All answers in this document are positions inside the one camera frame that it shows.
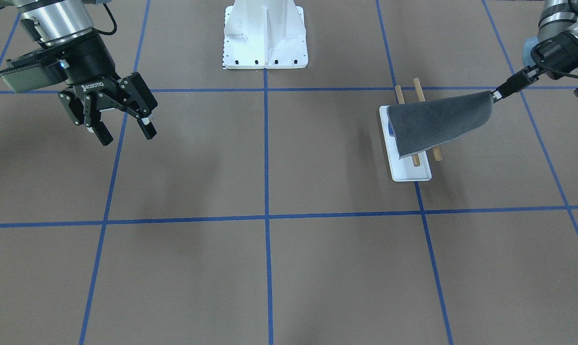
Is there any grey towel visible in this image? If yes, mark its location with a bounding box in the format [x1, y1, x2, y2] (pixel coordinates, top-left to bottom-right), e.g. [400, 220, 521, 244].
[387, 91, 494, 159]

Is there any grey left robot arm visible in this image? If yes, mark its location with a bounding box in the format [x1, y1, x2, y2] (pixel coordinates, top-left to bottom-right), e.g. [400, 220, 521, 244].
[492, 0, 578, 102]

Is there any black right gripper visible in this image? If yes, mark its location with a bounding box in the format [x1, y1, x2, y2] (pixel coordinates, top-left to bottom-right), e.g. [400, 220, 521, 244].
[58, 29, 158, 146]

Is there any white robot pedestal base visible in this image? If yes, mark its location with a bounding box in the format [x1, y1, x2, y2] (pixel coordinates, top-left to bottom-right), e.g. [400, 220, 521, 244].
[222, 0, 309, 69]

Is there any white rack base plate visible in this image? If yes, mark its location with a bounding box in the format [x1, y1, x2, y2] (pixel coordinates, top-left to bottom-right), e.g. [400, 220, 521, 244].
[379, 105, 433, 183]

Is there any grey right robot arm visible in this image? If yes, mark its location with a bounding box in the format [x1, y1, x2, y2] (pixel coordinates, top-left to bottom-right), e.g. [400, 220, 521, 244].
[0, 0, 158, 146]

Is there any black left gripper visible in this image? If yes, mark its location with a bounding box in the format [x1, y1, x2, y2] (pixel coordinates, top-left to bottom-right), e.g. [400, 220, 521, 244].
[491, 34, 578, 103]

